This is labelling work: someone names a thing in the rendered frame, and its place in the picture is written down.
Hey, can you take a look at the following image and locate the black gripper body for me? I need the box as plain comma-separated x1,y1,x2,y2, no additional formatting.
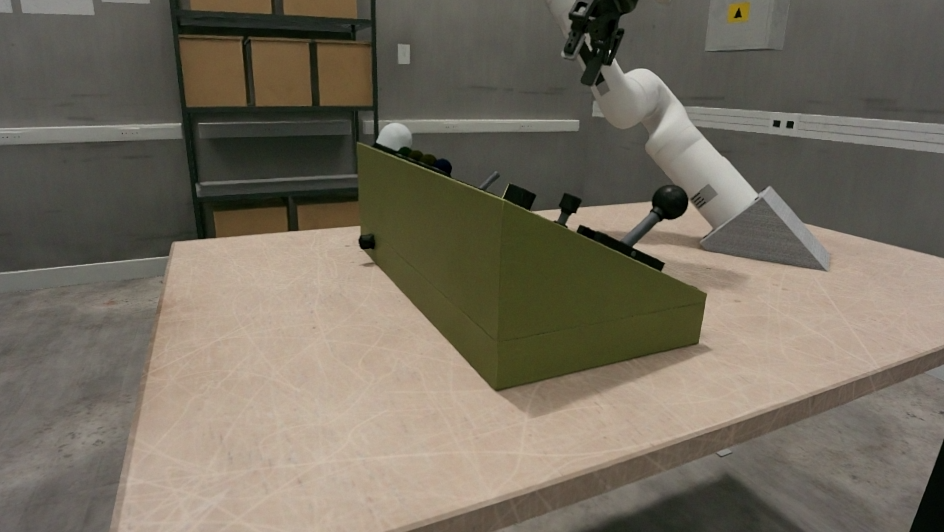
589,0,639,42

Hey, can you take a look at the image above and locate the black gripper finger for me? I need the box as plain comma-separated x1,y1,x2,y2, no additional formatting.
580,19,625,87
561,0,615,61

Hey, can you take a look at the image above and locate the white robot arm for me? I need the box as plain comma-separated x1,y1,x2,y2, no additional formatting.
545,0,758,230

